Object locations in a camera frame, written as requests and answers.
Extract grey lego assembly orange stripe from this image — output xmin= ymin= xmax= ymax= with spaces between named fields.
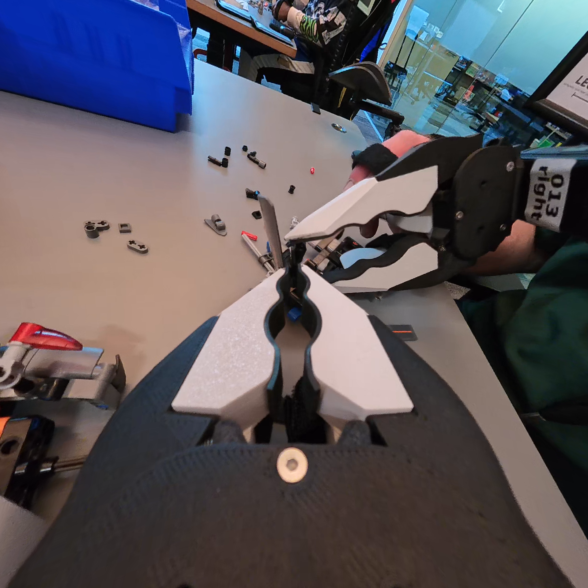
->
xmin=257 ymin=195 xmax=386 ymax=322

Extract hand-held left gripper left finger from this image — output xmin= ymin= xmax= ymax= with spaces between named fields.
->
xmin=172 ymin=269 xmax=292 ymax=444

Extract black framed sign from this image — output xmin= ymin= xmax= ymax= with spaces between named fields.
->
xmin=527 ymin=43 xmax=588 ymax=135

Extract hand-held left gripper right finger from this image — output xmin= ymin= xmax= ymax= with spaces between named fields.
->
xmin=299 ymin=266 xmax=414 ymax=439

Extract blue plastic bin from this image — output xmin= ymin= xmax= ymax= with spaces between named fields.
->
xmin=0 ymin=0 xmax=194 ymax=134

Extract black office chair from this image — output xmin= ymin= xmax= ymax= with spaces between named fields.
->
xmin=328 ymin=62 xmax=406 ymax=135

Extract person's right hand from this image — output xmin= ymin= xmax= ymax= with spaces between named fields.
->
xmin=344 ymin=130 xmax=432 ymax=191

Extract lego car chassis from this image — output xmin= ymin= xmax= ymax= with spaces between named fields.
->
xmin=0 ymin=322 xmax=127 ymax=511

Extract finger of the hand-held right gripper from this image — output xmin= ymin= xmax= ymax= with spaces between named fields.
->
xmin=285 ymin=165 xmax=440 ymax=243
xmin=323 ymin=241 xmax=440 ymax=294

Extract small black lego panel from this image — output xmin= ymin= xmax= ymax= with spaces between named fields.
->
xmin=286 ymin=241 xmax=307 ymax=301

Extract scattered small lego pieces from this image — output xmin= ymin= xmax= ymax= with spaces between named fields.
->
xmin=204 ymin=145 xmax=319 ymax=276

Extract wooden top desk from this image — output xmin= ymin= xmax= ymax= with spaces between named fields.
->
xmin=186 ymin=0 xmax=298 ymax=59

